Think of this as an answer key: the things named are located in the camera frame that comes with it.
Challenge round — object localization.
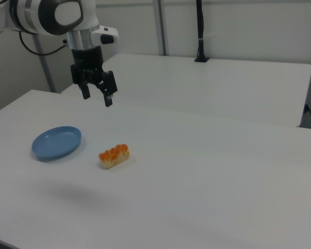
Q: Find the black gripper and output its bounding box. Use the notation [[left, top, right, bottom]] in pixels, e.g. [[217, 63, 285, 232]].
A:
[[70, 46, 118, 108]]

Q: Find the orange glazed bread loaf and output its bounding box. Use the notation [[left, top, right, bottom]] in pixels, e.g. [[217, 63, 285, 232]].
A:
[[98, 143, 131, 169]]

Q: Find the blue round plate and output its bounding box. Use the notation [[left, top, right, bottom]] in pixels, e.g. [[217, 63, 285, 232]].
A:
[[31, 126, 82, 162]]

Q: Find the grey narrow partition post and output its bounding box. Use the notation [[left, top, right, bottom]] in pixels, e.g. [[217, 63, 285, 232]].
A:
[[32, 35, 56, 93]]

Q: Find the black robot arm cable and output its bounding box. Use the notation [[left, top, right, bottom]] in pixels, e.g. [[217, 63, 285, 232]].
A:
[[18, 30, 68, 56]]

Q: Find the grey wide partition post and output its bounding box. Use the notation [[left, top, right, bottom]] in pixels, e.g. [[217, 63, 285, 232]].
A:
[[152, 0, 169, 56]]

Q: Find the black camera stand pole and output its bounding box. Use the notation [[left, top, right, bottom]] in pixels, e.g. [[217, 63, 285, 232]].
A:
[[194, 0, 210, 63]]

